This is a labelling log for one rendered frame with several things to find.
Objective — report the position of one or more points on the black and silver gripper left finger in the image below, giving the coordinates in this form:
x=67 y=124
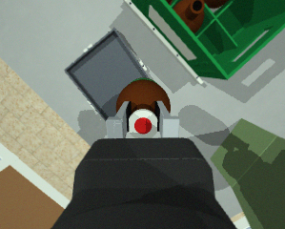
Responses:
x=118 y=126

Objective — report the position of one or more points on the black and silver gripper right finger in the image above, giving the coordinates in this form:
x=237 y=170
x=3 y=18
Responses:
x=167 y=125

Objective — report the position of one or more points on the grey flat bar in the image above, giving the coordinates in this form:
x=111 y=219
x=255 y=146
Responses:
x=162 y=40

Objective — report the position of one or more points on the green bottle crate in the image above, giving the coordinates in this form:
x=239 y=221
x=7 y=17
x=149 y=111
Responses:
x=214 y=49

